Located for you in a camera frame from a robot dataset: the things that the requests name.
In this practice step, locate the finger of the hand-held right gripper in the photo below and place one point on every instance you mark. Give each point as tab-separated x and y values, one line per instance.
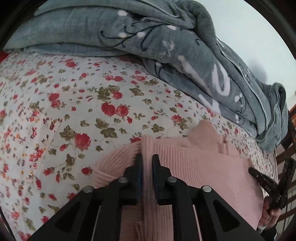
288	178
263	180

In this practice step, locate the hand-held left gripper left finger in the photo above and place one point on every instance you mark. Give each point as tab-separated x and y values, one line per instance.
138	177

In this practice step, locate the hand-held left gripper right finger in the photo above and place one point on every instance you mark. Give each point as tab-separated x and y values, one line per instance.
157	178

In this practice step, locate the pink knit sweater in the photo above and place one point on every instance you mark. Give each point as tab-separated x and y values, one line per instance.
196	166

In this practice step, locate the person's right hand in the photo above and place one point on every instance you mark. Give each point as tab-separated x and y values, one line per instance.
269	219

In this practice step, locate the floral bed sheet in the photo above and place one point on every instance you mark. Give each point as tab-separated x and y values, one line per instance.
69	115

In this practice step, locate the grey printed blanket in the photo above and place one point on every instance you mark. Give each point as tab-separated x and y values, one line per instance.
185	46

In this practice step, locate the red cloth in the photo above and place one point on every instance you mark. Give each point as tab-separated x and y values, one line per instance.
3	56

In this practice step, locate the dark wooden bed frame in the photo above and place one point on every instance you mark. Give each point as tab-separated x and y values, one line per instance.
286	143

